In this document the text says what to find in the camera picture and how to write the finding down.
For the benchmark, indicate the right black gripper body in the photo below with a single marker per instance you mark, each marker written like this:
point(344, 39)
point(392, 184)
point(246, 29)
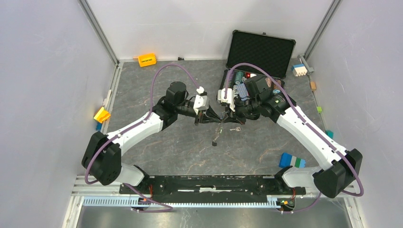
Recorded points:
point(244, 110)

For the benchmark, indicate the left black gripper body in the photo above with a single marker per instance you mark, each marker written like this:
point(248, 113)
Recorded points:
point(184, 109)

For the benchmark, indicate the small silver key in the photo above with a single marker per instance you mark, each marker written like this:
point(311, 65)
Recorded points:
point(237, 129)

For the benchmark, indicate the metal keyring with tags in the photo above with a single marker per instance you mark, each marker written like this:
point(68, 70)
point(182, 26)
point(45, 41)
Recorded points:
point(217, 132)

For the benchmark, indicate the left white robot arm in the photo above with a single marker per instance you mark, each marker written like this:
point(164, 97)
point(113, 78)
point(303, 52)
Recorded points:
point(103, 156)

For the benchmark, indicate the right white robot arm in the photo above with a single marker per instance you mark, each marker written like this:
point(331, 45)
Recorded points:
point(337, 169)

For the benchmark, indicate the blue playing card deck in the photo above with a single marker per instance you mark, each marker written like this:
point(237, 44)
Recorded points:
point(242, 92)

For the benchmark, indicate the blue green white block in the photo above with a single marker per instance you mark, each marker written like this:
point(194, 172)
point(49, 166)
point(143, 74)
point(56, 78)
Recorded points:
point(287, 159)

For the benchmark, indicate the black poker chip case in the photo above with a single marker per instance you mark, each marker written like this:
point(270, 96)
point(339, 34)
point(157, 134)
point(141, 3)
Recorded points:
point(271, 54)

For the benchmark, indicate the white blue toy block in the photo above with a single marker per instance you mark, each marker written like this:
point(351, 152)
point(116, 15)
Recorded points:
point(299, 70)

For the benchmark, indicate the tan wooden cube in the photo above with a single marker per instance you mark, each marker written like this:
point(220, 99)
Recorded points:
point(313, 86)

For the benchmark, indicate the green small cube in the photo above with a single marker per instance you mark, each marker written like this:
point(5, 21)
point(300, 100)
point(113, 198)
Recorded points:
point(319, 109)

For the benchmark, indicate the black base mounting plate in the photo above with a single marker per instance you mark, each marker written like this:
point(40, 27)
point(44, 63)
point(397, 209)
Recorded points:
point(215, 188)

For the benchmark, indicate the yellow orange toy block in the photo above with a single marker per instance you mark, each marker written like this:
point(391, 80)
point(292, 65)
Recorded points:
point(101, 115)

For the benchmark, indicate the teal cube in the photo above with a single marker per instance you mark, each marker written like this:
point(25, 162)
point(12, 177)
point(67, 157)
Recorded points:
point(329, 133)

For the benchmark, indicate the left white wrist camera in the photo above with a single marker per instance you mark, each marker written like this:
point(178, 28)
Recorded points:
point(202, 102)

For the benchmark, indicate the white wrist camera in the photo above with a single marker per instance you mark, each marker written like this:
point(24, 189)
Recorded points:
point(226, 96)
point(202, 102)

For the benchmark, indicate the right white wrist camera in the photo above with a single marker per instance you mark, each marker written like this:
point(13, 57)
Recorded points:
point(226, 96)

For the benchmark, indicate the white cable duct rail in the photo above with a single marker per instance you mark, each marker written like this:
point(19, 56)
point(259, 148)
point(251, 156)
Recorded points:
point(138, 202)

